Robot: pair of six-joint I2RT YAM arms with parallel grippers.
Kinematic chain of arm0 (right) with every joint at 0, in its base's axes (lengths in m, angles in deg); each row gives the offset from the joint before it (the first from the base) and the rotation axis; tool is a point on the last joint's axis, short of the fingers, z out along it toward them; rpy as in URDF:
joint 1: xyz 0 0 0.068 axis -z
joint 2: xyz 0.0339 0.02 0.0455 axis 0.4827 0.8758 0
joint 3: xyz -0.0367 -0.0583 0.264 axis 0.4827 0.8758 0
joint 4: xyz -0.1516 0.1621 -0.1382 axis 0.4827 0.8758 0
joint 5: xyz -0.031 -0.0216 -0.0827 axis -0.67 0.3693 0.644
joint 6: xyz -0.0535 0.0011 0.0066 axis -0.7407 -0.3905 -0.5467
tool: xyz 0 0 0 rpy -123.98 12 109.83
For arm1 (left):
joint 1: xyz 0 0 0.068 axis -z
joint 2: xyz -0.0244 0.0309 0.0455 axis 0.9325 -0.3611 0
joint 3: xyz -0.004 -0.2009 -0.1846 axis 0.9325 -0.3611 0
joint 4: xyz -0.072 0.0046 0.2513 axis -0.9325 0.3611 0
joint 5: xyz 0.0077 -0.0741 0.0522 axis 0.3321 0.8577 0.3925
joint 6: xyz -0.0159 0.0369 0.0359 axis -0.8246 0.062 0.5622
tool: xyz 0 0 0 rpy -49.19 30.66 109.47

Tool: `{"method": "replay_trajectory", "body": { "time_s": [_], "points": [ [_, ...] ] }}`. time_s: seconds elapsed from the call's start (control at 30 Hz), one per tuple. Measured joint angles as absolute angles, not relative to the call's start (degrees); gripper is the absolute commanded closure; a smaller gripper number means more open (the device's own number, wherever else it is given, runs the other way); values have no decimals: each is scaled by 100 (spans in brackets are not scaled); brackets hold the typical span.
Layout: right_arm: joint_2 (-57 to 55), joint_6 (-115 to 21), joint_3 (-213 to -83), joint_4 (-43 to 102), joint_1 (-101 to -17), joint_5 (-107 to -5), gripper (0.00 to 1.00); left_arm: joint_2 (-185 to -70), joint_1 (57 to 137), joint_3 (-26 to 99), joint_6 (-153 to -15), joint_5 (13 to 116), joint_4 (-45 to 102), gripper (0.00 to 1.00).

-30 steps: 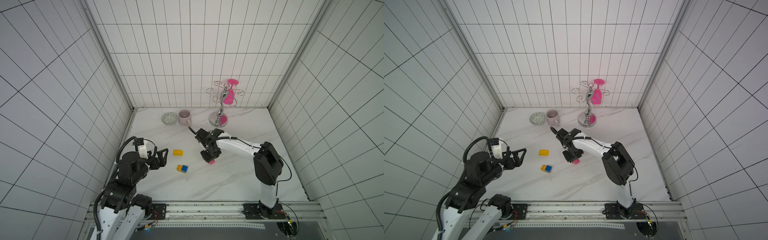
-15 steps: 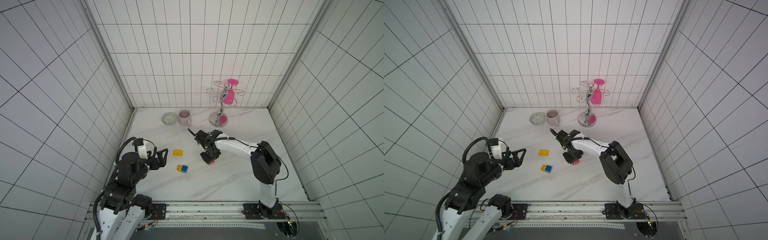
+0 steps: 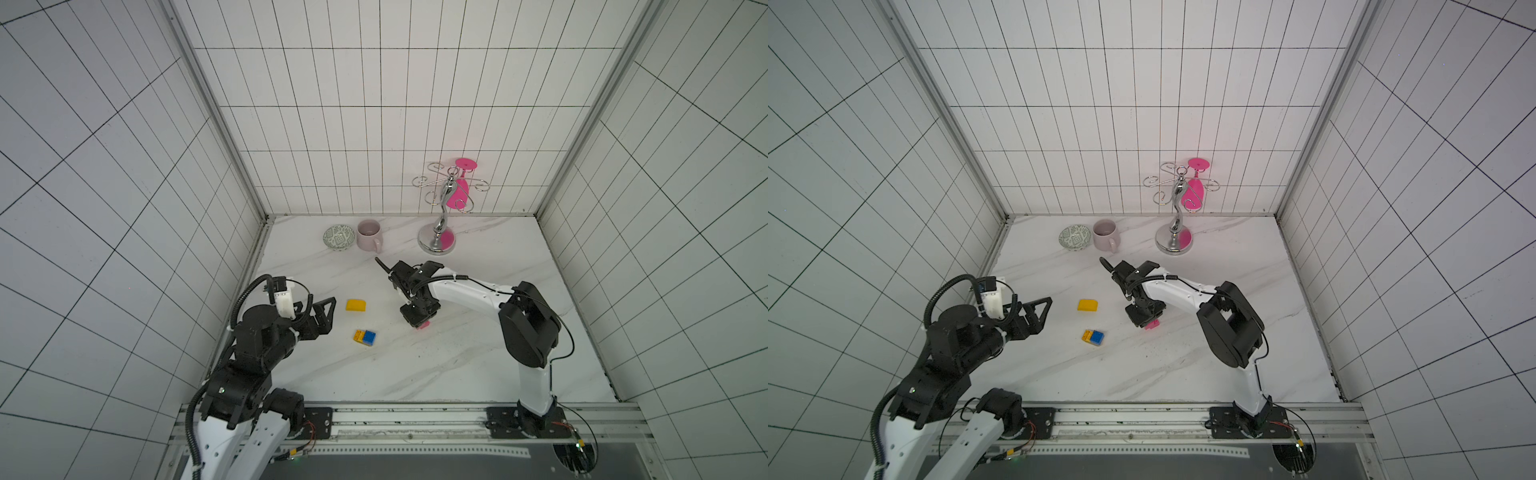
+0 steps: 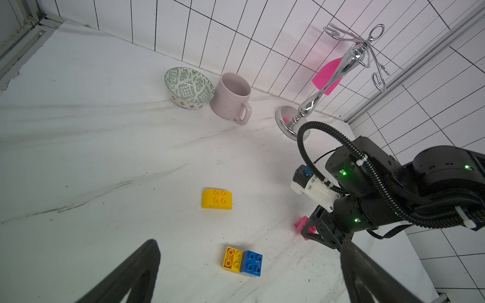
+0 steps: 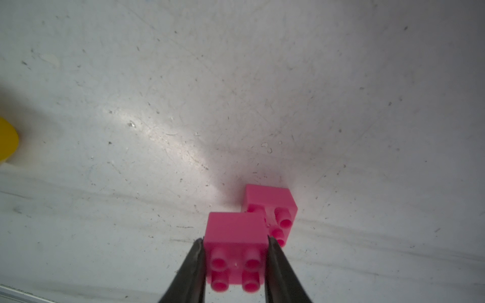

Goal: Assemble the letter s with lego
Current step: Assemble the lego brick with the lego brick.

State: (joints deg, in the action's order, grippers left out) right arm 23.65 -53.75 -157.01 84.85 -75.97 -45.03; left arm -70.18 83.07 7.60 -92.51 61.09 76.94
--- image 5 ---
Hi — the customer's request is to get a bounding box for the pink lego brick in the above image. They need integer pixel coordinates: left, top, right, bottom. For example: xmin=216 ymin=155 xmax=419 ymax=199
xmin=203 ymin=212 xmax=269 ymax=293
xmin=241 ymin=184 xmax=298 ymax=247

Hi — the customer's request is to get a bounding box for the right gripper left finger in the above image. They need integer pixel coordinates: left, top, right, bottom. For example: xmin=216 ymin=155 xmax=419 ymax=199
xmin=159 ymin=238 xmax=207 ymax=303

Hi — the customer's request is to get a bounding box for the yellow curved lego piece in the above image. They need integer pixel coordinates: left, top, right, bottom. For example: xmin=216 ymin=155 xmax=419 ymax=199
xmin=0 ymin=117 xmax=19 ymax=164

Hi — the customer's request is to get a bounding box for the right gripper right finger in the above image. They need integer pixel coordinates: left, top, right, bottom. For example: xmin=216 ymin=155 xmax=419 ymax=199
xmin=265 ymin=237 xmax=313 ymax=303

